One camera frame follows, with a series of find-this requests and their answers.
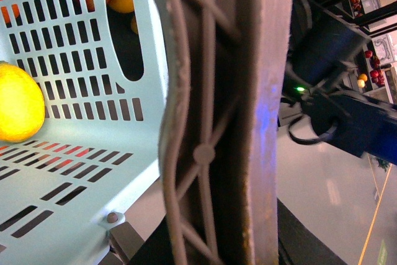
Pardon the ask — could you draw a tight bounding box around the yellow lemon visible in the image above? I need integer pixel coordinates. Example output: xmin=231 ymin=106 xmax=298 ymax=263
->
xmin=1 ymin=62 xmax=45 ymax=143

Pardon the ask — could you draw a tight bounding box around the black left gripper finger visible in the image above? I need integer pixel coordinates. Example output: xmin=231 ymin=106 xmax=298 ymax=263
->
xmin=154 ymin=0 xmax=292 ymax=264

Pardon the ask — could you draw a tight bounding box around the light teal plastic basket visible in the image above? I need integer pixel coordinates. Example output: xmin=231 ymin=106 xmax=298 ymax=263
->
xmin=1 ymin=0 xmax=167 ymax=264

